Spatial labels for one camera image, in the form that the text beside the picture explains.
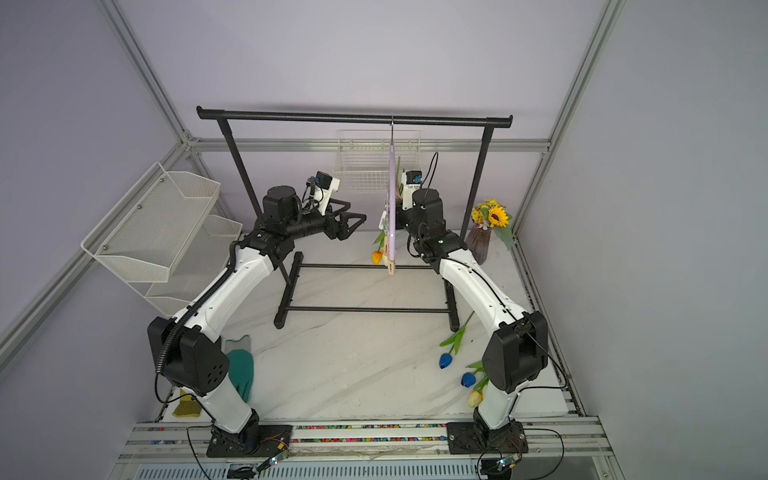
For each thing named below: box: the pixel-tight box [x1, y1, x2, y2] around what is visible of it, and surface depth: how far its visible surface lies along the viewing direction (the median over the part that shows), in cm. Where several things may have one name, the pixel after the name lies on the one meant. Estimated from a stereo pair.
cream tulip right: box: [468, 376, 489, 408], surface depth 80 cm
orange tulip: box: [371, 230, 386, 265], surface depth 93 cm
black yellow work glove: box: [172, 389, 202, 418], surface depth 79 cm
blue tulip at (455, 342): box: [439, 310, 475, 369], surface depth 92 cm
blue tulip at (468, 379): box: [460, 361, 485, 388], surface depth 84 cm
